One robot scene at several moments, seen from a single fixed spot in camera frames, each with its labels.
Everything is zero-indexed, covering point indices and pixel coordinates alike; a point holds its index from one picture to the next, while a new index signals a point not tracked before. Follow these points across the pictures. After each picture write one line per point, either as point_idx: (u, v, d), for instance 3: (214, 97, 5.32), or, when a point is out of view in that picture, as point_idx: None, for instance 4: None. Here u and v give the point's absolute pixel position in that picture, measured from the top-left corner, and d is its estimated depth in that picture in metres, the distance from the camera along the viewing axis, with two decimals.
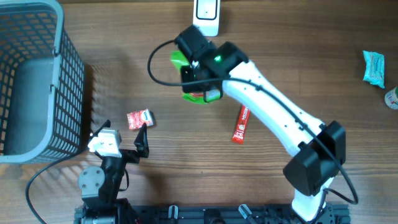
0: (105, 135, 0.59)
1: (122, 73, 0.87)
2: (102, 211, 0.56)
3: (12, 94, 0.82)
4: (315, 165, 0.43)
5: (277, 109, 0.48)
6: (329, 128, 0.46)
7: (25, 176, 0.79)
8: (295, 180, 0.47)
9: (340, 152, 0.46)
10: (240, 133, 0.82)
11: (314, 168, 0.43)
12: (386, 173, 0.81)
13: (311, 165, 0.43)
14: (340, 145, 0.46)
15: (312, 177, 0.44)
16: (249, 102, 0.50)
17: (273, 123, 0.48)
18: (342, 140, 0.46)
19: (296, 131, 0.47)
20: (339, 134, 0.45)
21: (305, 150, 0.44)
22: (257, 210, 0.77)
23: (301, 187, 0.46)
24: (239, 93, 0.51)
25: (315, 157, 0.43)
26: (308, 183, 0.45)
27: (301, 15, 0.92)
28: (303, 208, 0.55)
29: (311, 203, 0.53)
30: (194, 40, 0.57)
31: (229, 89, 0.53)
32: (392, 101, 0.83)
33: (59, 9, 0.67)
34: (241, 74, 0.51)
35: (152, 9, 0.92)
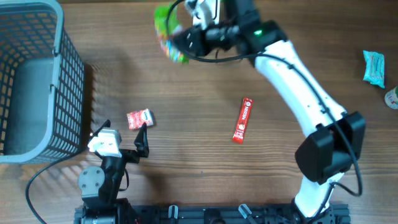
0: (105, 135, 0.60)
1: (122, 72, 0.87)
2: (102, 211, 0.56)
3: (12, 93, 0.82)
4: (328, 149, 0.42)
5: (302, 88, 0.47)
6: (351, 116, 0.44)
7: (25, 176, 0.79)
8: (305, 163, 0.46)
9: (357, 146, 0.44)
10: (240, 133, 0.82)
11: (326, 152, 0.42)
12: (387, 173, 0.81)
13: (324, 148, 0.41)
14: (359, 137, 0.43)
15: (321, 161, 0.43)
16: (278, 79, 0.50)
17: (297, 102, 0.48)
18: (362, 132, 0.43)
19: (317, 113, 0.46)
20: (360, 124, 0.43)
21: (321, 132, 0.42)
22: (257, 209, 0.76)
23: (310, 172, 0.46)
24: (270, 68, 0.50)
25: (331, 140, 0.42)
26: (317, 168, 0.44)
27: (301, 15, 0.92)
28: (307, 201, 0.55)
29: (313, 198, 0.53)
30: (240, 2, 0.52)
31: (261, 64, 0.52)
32: (392, 101, 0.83)
33: (58, 9, 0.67)
34: (277, 51, 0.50)
35: (152, 9, 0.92)
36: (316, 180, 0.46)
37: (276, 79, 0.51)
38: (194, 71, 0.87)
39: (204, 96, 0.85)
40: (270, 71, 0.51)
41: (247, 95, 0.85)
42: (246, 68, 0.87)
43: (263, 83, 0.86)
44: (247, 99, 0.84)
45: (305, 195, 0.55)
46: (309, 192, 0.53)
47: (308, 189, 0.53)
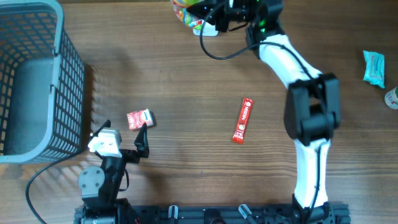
0: (105, 135, 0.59)
1: (122, 72, 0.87)
2: (102, 211, 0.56)
3: (11, 93, 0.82)
4: (302, 98, 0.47)
5: (288, 58, 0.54)
6: (326, 75, 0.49)
7: (25, 176, 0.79)
8: (288, 121, 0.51)
9: (333, 107, 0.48)
10: (240, 133, 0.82)
11: (301, 102, 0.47)
12: (386, 173, 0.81)
13: (298, 93, 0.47)
14: (333, 96, 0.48)
15: (297, 111, 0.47)
16: (271, 58, 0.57)
17: (285, 72, 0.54)
18: (336, 91, 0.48)
19: (297, 73, 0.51)
20: (333, 83, 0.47)
21: (298, 83, 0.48)
22: (257, 209, 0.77)
23: (291, 129, 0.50)
24: (264, 51, 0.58)
25: (305, 91, 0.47)
26: (294, 121, 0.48)
27: (301, 15, 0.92)
28: (302, 188, 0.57)
29: (306, 180, 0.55)
30: None
31: (262, 50, 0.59)
32: (392, 101, 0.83)
33: (59, 10, 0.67)
34: (275, 38, 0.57)
35: (152, 9, 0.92)
36: (296, 137, 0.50)
37: (270, 60, 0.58)
38: (194, 71, 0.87)
39: (204, 96, 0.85)
40: (267, 57, 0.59)
41: (247, 95, 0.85)
42: (246, 68, 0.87)
43: (263, 83, 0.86)
44: (247, 99, 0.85)
45: (300, 183, 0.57)
46: (303, 175, 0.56)
47: (301, 172, 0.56)
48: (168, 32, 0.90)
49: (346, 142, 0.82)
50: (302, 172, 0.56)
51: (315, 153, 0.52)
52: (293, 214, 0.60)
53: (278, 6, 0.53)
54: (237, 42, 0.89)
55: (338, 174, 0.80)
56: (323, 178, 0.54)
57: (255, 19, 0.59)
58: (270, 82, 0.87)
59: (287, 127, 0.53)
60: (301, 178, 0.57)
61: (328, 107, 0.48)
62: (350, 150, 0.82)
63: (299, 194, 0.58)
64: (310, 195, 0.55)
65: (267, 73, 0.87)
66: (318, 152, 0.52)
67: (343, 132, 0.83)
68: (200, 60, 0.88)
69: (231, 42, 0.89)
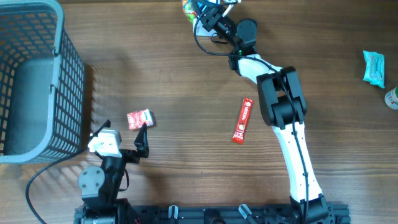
0: (106, 135, 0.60)
1: (122, 73, 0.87)
2: (102, 211, 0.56)
3: (12, 94, 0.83)
4: (269, 87, 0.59)
5: (259, 65, 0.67)
6: (286, 68, 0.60)
7: (25, 176, 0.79)
8: (263, 111, 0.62)
9: (296, 93, 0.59)
10: (240, 133, 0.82)
11: (268, 91, 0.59)
12: (387, 173, 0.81)
13: (264, 83, 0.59)
14: (295, 84, 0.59)
15: (267, 98, 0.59)
16: (247, 71, 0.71)
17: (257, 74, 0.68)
18: (296, 79, 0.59)
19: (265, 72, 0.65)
20: (293, 73, 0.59)
21: (263, 75, 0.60)
22: (257, 209, 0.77)
23: (267, 117, 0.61)
24: (243, 66, 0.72)
25: (270, 81, 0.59)
26: (267, 107, 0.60)
27: (302, 15, 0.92)
28: (291, 181, 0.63)
29: (293, 168, 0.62)
30: (245, 30, 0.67)
31: (240, 68, 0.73)
32: (392, 101, 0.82)
33: (59, 10, 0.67)
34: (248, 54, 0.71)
35: (152, 9, 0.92)
36: (271, 122, 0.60)
37: (248, 71, 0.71)
38: (194, 71, 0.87)
39: (204, 96, 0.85)
40: (242, 70, 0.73)
41: (247, 95, 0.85)
42: None
43: None
44: (247, 99, 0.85)
45: (290, 179, 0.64)
46: (291, 167, 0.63)
47: (289, 165, 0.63)
48: (168, 32, 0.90)
49: (346, 142, 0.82)
50: (289, 165, 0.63)
51: (293, 139, 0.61)
52: (293, 215, 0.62)
53: (252, 40, 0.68)
54: None
55: (338, 173, 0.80)
56: (308, 165, 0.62)
57: (235, 47, 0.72)
58: None
59: (265, 119, 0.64)
60: (290, 172, 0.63)
61: (293, 94, 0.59)
62: (350, 150, 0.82)
63: (293, 190, 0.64)
64: (301, 185, 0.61)
65: None
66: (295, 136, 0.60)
67: (343, 132, 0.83)
68: (200, 60, 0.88)
69: None
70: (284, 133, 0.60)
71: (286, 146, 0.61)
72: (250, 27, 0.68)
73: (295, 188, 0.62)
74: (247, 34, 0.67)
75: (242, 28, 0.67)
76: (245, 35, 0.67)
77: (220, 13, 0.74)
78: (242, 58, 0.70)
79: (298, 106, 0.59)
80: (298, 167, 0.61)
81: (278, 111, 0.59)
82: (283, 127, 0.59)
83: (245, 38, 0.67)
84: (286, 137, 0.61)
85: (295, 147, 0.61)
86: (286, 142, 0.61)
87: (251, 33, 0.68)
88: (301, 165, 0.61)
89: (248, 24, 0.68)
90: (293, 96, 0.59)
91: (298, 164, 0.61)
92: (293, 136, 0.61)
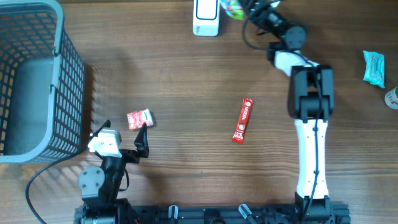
0: (106, 135, 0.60)
1: (122, 73, 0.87)
2: (103, 211, 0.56)
3: (12, 93, 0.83)
4: (301, 80, 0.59)
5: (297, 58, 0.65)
6: (323, 65, 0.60)
7: (25, 176, 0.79)
8: (290, 101, 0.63)
9: (328, 91, 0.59)
10: (240, 133, 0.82)
11: (300, 84, 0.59)
12: (386, 173, 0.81)
13: (298, 74, 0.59)
14: (328, 82, 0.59)
15: (296, 89, 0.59)
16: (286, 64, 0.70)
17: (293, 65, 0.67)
18: (330, 78, 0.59)
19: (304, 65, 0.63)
20: (328, 71, 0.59)
21: (300, 67, 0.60)
22: (257, 209, 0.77)
23: (292, 108, 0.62)
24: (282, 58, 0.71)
25: (305, 74, 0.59)
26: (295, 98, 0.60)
27: (302, 15, 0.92)
28: (301, 177, 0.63)
29: (305, 163, 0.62)
30: (295, 37, 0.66)
31: (279, 59, 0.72)
32: (392, 101, 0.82)
33: (59, 10, 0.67)
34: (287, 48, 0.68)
35: (152, 9, 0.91)
36: (295, 114, 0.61)
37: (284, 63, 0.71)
38: (194, 71, 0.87)
39: (204, 96, 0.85)
40: (278, 62, 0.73)
41: (247, 95, 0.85)
42: (246, 68, 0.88)
43: (264, 83, 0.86)
44: (247, 99, 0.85)
45: (300, 175, 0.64)
46: (303, 163, 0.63)
47: (302, 161, 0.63)
48: (168, 32, 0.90)
49: (346, 142, 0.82)
50: (302, 161, 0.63)
51: (313, 135, 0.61)
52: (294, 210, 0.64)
53: (297, 48, 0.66)
54: (237, 42, 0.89)
55: (338, 173, 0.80)
56: (322, 166, 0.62)
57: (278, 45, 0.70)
58: (270, 82, 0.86)
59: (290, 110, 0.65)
60: (301, 168, 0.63)
61: (323, 92, 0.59)
62: (350, 150, 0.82)
63: (300, 187, 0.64)
64: (309, 181, 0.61)
65: (267, 73, 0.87)
66: (316, 133, 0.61)
67: (343, 132, 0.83)
68: (200, 60, 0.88)
69: (231, 42, 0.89)
70: (305, 127, 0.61)
71: (305, 141, 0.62)
72: (300, 34, 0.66)
73: (303, 183, 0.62)
74: (295, 40, 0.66)
75: (291, 32, 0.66)
76: (292, 42, 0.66)
77: (266, 9, 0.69)
78: (280, 50, 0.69)
79: (326, 104, 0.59)
80: (310, 164, 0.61)
81: (304, 104, 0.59)
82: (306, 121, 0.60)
83: (291, 44, 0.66)
84: (306, 131, 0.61)
85: (313, 144, 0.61)
86: (305, 137, 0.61)
87: (299, 42, 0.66)
88: (313, 163, 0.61)
89: (297, 31, 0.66)
90: (323, 93, 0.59)
91: (311, 161, 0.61)
92: (313, 133, 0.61)
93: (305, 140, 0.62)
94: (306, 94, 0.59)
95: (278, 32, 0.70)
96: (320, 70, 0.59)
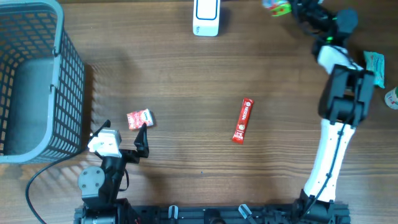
0: (106, 135, 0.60)
1: (122, 73, 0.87)
2: (102, 211, 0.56)
3: (12, 93, 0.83)
4: (341, 80, 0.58)
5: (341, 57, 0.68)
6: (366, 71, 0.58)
7: (25, 176, 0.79)
8: (322, 101, 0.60)
9: (364, 98, 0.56)
10: (240, 133, 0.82)
11: (338, 83, 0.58)
12: (386, 173, 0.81)
13: (338, 73, 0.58)
14: (367, 88, 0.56)
15: (333, 87, 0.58)
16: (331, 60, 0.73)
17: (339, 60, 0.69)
18: (371, 85, 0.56)
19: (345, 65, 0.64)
20: (370, 77, 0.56)
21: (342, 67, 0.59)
22: (257, 209, 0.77)
23: (323, 107, 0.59)
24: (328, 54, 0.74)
25: (345, 74, 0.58)
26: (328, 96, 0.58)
27: None
28: (313, 175, 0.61)
29: (320, 164, 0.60)
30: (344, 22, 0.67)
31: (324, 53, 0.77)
32: (392, 101, 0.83)
33: (59, 10, 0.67)
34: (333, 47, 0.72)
35: (152, 9, 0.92)
36: (324, 112, 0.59)
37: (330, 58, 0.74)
38: (194, 71, 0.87)
39: (204, 96, 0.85)
40: (323, 56, 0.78)
41: (247, 95, 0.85)
42: (246, 68, 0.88)
43: (264, 83, 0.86)
44: (247, 99, 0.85)
45: (311, 173, 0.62)
46: (318, 162, 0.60)
47: (317, 160, 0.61)
48: (168, 32, 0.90)
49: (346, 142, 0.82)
50: (318, 160, 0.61)
51: (336, 137, 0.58)
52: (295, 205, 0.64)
53: (346, 32, 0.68)
54: (237, 42, 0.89)
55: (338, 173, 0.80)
56: (336, 172, 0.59)
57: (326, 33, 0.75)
58: (270, 82, 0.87)
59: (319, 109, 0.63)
60: (314, 167, 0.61)
61: (360, 97, 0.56)
62: (350, 150, 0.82)
63: (308, 185, 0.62)
64: (319, 182, 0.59)
65: (267, 73, 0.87)
66: (340, 137, 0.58)
67: None
68: (200, 60, 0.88)
69: (231, 42, 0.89)
70: (331, 128, 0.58)
71: (326, 141, 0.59)
72: (351, 18, 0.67)
73: (311, 183, 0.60)
74: (346, 23, 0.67)
75: (343, 15, 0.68)
76: (343, 23, 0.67)
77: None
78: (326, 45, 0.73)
79: (360, 110, 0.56)
80: (324, 166, 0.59)
81: (337, 104, 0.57)
82: (333, 122, 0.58)
83: (341, 28, 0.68)
84: (330, 132, 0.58)
85: (333, 147, 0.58)
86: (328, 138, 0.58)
87: (349, 27, 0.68)
88: (328, 166, 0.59)
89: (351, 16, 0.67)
90: (359, 99, 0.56)
91: (326, 163, 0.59)
92: (337, 135, 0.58)
93: (327, 141, 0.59)
94: (342, 96, 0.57)
95: (322, 24, 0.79)
96: (363, 74, 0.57)
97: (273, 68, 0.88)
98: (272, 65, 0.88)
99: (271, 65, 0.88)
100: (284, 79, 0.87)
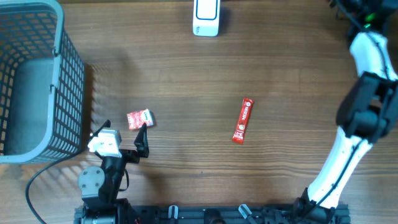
0: (106, 135, 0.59)
1: (122, 73, 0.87)
2: (102, 211, 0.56)
3: (12, 94, 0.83)
4: (369, 91, 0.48)
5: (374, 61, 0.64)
6: None
7: (25, 176, 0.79)
8: (340, 110, 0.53)
9: (392, 112, 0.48)
10: (240, 133, 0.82)
11: (366, 94, 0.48)
12: (386, 173, 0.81)
13: (370, 81, 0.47)
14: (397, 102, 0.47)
15: (359, 98, 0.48)
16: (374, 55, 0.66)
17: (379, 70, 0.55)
18: None
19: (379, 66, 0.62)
20: None
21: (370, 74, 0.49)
22: (257, 209, 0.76)
23: (341, 118, 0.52)
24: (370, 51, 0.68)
25: (375, 85, 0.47)
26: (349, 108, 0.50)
27: (302, 15, 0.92)
28: (319, 182, 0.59)
29: (328, 173, 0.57)
30: None
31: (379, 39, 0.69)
32: None
33: (59, 10, 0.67)
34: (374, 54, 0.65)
35: (152, 9, 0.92)
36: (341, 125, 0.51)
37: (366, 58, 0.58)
38: (194, 71, 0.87)
39: (204, 96, 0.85)
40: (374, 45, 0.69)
41: (247, 95, 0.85)
42: (246, 68, 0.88)
43: (263, 83, 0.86)
44: (247, 99, 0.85)
45: (319, 178, 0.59)
46: (326, 170, 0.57)
47: (326, 167, 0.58)
48: (168, 32, 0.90)
49: None
50: (326, 167, 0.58)
51: (349, 152, 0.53)
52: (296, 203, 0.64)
53: None
54: (237, 42, 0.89)
55: None
56: (344, 183, 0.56)
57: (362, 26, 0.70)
58: (270, 82, 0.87)
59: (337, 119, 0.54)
60: (323, 173, 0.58)
61: (386, 111, 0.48)
62: None
63: (313, 187, 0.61)
64: (322, 190, 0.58)
65: (267, 73, 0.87)
66: (353, 152, 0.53)
67: None
68: (200, 60, 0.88)
69: (231, 42, 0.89)
70: (345, 141, 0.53)
71: (339, 154, 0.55)
72: None
73: (316, 188, 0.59)
74: None
75: None
76: None
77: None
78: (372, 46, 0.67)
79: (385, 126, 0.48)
80: (331, 177, 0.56)
81: (358, 119, 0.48)
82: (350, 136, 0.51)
83: None
84: (344, 144, 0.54)
85: (344, 160, 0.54)
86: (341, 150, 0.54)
87: None
88: (334, 177, 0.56)
89: None
90: (385, 112, 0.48)
91: (333, 173, 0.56)
92: (350, 150, 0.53)
93: (339, 153, 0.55)
94: (367, 109, 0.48)
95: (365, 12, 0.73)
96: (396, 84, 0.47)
97: (273, 68, 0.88)
98: (272, 65, 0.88)
99: (271, 65, 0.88)
100: (285, 79, 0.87)
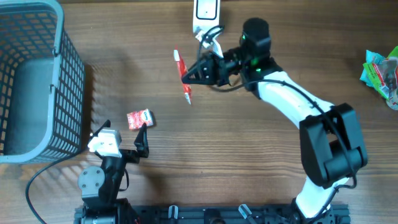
0: (106, 135, 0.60)
1: (122, 72, 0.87)
2: (103, 211, 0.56)
3: (12, 94, 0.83)
4: (318, 135, 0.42)
5: None
6: (340, 106, 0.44)
7: (25, 175, 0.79)
8: (306, 170, 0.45)
9: (352, 140, 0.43)
10: (190, 94, 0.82)
11: (320, 139, 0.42)
12: (387, 173, 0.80)
13: (311, 127, 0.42)
14: (353, 128, 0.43)
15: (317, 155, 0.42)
16: None
17: (291, 111, 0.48)
18: (354, 124, 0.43)
19: None
20: (351, 116, 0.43)
21: (310, 119, 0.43)
22: (257, 209, 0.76)
23: (314, 178, 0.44)
24: None
25: (319, 124, 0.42)
26: (314, 165, 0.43)
27: (301, 15, 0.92)
28: (307, 204, 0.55)
29: (315, 201, 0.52)
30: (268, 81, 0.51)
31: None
32: (393, 102, 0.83)
33: (59, 10, 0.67)
34: None
35: (152, 9, 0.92)
36: (320, 183, 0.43)
37: (270, 98, 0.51)
38: None
39: (204, 96, 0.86)
40: None
41: (247, 95, 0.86)
42: None
43: None
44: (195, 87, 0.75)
45: (305, 197, 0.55)
46: (311, 196, 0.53)
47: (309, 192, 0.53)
48: (168, 32, 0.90)
49: None
50: (309, 193, 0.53)
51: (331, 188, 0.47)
52: (293, 217, 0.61)
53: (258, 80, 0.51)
54: (237, 41, 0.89)
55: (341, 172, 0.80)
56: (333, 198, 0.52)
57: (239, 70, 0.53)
58: None
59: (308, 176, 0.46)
60: (306, 195, 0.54)
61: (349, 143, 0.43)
62: None
63: (299, 206, 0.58)
64: (313, 210, 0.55)
65: None
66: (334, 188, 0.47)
67: None
68: None
69: (231, 42, 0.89)
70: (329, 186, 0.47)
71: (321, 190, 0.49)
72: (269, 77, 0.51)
73: (306, 210, 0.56)
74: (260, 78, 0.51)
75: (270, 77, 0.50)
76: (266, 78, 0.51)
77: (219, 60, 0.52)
78: None
79: (356, 156, 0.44)
80: (321, 203, 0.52)
81: (331, 169, 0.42)
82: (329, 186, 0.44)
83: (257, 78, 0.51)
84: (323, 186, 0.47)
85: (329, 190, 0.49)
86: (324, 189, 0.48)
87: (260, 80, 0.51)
88: (324, 201, 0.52)
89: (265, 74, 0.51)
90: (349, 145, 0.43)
91: (322, 201, 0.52)
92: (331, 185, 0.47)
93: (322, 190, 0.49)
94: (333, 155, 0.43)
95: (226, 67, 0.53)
96: (339, 115, 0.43)
97: None
98: None
99: None
100: None
